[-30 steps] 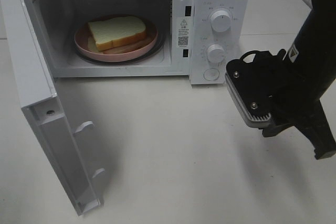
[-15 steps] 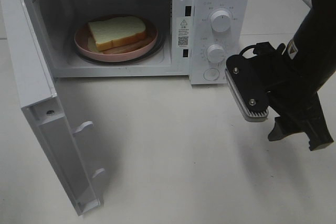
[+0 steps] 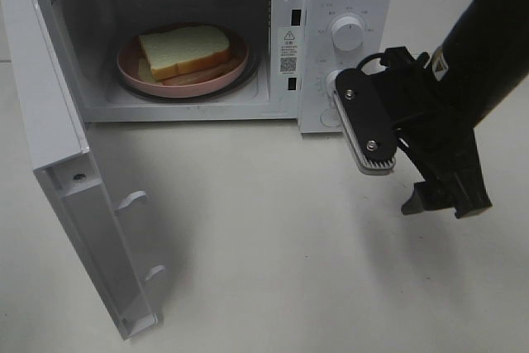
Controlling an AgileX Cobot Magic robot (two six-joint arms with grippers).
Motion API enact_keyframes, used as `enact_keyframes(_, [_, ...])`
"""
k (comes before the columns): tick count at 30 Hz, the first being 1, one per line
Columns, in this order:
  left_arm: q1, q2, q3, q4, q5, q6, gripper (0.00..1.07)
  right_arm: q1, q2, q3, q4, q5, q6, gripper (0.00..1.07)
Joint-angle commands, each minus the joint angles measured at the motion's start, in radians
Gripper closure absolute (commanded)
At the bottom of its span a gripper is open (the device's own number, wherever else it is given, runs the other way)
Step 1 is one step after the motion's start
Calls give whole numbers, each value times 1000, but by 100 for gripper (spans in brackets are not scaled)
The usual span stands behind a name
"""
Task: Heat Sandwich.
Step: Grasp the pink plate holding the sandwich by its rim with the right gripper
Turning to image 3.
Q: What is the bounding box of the pink round plate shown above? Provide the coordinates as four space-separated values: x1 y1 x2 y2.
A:
117 23 250 99

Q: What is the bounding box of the white microwave door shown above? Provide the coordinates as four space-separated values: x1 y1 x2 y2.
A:
1 0 159 339

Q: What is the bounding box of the round door release button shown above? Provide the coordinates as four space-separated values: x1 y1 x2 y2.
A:
320 108 341 128

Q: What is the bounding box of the white bread sandwich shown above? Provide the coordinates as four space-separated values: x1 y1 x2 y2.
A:
138 25 243 81

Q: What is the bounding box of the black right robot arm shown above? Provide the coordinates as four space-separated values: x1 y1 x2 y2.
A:
372 0 528 218

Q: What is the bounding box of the warning sticker with QR code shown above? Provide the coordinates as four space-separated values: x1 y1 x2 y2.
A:
277 26 303 77

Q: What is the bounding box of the white microwave oven body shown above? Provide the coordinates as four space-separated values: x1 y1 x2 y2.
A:
50 0 389 133

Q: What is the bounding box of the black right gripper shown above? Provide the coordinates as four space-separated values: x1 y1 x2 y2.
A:
372 46 492 219

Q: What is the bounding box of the white upper power knob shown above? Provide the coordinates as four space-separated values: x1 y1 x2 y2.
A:
330 13 365 51

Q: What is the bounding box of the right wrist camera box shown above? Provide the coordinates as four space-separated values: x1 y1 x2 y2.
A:
331 69 398 176

